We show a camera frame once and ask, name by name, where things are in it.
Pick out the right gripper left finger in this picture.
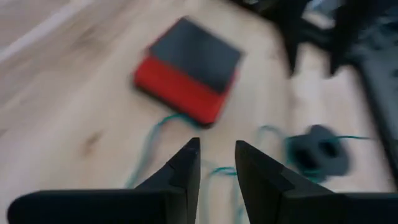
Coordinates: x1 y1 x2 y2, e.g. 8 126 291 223
6 137 201 224

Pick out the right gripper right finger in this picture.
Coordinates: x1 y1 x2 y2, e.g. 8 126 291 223
234 139 398 224

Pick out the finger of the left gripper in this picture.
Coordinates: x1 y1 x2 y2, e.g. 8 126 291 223
328 0 358 77
278 12 313 78

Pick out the black plastic spool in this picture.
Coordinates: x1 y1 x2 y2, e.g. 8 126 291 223
285 124 351 184

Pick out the thin green cord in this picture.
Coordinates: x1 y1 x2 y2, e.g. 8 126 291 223
124 113 371 224

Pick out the red box with black base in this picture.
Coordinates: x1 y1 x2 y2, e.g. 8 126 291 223
132 16 245 128

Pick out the green cable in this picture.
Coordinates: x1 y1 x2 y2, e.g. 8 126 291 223
354 30 398 187

